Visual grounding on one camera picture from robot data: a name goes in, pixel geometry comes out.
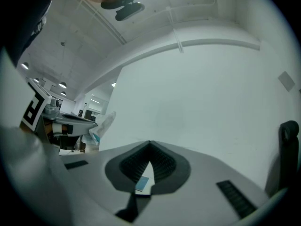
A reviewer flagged black office chair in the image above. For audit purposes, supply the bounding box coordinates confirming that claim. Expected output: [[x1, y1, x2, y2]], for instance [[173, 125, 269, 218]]
[[264, 120, 301, 199]]

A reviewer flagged white wall conduit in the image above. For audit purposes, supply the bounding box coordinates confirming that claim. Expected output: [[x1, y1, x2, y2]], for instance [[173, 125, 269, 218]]
[[172, 26, 184, 53]]

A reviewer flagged person's dark shirt torso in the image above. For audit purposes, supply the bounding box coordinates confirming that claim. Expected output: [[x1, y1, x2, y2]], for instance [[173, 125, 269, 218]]
[[4, 0, 54, 68]]

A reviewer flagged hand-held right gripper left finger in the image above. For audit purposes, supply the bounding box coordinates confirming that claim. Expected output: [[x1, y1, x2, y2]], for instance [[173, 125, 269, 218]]
[[50, 140, 151, 226]]

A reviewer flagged black head-worn camera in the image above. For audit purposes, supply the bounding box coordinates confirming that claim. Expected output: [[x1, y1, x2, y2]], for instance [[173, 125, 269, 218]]
[[114, 2, 145, 22]]

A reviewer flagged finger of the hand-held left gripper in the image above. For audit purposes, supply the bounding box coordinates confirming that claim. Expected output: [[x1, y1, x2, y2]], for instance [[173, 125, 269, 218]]
[[55, 118, 98, 137], [60, 113, 94, 123]]

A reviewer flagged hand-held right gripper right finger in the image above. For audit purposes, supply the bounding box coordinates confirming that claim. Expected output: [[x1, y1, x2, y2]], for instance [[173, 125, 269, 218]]
[[131, 140, 285, 226]]

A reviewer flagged blue notebook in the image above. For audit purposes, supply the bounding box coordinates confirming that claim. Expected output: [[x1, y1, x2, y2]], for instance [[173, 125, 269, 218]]
[[135, 176, 151, 193]]

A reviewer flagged grey wall plate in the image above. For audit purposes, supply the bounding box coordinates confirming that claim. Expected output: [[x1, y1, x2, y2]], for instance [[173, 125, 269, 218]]
[[277, 70, 296, 93]]

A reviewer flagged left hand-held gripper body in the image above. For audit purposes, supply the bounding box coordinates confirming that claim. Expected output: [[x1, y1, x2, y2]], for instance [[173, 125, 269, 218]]
[[20, 78, 63, 148]]

